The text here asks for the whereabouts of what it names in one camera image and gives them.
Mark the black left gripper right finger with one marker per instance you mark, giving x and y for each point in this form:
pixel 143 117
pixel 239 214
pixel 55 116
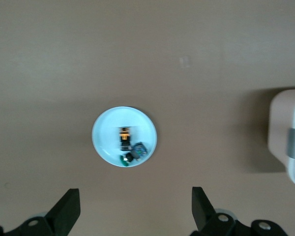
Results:
pixel 209 223

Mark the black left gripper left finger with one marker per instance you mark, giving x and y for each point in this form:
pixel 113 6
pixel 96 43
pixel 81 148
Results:
pixel 51 221

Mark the orange and black switch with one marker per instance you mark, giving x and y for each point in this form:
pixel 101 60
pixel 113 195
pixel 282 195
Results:
pixel 125 138

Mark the white lunch box grey clips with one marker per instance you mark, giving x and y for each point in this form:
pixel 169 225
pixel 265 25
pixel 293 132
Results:
pixel 280 127

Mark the green and black button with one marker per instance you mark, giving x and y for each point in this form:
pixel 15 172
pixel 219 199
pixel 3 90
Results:
pixel 127 158

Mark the blue circuit module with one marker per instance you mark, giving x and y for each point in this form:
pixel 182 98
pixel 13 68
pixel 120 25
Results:
pixel 140 149

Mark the light blue round plate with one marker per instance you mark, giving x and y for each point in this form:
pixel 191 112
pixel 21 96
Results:
pixel 105 132

